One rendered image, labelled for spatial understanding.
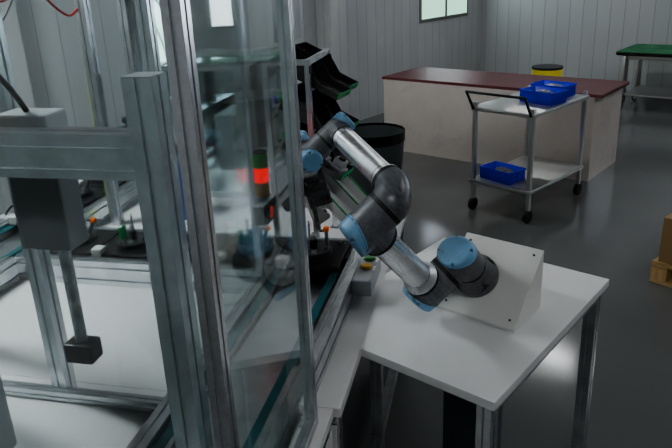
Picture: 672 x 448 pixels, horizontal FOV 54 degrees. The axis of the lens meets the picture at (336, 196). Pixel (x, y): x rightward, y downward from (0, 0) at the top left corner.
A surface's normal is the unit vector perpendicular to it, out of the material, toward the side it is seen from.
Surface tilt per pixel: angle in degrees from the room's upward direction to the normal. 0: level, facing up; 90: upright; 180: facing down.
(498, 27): 90
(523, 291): 46
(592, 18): 90
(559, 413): 0
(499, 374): 0
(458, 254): 39
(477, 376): 0
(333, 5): 90
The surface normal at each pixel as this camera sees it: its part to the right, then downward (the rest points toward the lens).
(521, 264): -0.48, -0.46
